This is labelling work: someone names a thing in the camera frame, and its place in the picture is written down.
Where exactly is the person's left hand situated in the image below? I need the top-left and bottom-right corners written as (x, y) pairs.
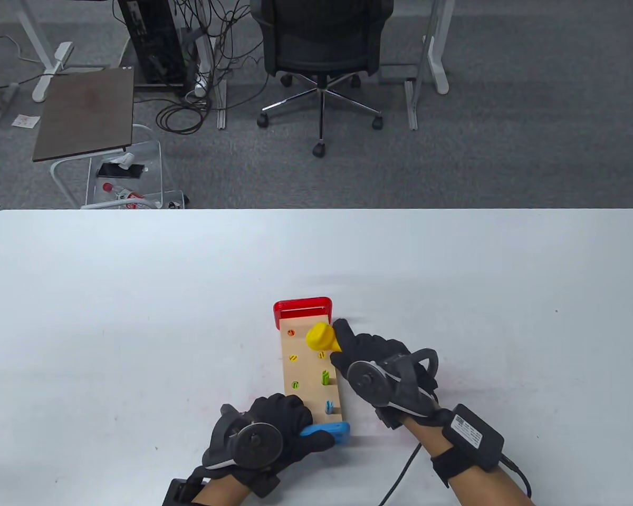
top-left (190, 393), bottom-right (337, 499)

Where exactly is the person's right hand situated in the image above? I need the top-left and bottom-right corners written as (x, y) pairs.
top-left (330, 318), bottom-right (441, 430)

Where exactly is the rainbow wooden hammer bench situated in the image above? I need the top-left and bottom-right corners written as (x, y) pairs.
top-left (273, 296), bottom-right (350, 447)

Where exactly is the yellow toy hammer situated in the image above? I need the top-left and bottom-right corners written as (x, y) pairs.
top-left (306, 323), bottom-right (342, 354)

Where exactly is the person's left forearm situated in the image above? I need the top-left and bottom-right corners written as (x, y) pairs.
top-left (193, 477), bottom-right (254, 506)

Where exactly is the grey round glove tracker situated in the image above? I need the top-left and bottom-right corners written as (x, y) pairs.
top-left (202, 404), bottom-right (284, 472)
top-left (347, 348), bottom-right (440, 422)

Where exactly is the black wrist box with label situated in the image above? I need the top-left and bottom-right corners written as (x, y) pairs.
top-left (431, 403), bottom-right (505, 488)

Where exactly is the grey desk leg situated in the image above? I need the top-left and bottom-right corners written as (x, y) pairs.
top-left (378, 63), bottom-right (420, 131)
top-left (195, 32), bottom-right (227, 130)

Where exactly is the red-capped bottle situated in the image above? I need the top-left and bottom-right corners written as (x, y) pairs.
top-left (102, 182), bottom-right (148, 206)

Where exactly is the clear plastic storage bin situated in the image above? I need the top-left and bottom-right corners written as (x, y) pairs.
top-left (86, 140), bottom-right (164, 207)

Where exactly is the black smartphone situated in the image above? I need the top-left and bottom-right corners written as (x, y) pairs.
top-left (96, 163), bottom-right (146, 180)

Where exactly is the black office chair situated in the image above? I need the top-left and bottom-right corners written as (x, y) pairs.
top-left (251, 0), bottom-right (396, 159)

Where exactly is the white power strip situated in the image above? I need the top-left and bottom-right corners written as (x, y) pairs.
top-left (186, 71), bottom-right (209, 101)

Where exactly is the brown side table top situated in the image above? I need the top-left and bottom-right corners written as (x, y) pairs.
top-left (32, 67), bottom-right (136, 163)

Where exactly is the black computer tower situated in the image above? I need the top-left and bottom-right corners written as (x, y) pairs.
top-left (117, 0), bottom-right (188, 87)

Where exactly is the black glove cable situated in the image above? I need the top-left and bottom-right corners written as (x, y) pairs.
top-left (378, 443), bottom-right (421, 506)

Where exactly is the black wrist strap unit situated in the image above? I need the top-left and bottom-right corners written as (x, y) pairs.
top-left (162, 477), bottom-right (204, 506)

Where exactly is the black wrist box cable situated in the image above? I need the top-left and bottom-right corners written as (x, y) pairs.
top-left (501, 458), bottom-right (532, 499)

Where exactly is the black cable bundle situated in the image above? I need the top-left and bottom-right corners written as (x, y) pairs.
top-left (156, 0), bottom-right (267, 135)

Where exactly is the white metal table frame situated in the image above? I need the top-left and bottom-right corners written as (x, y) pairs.
top-left (50, 124), bottom-right (190, 210)

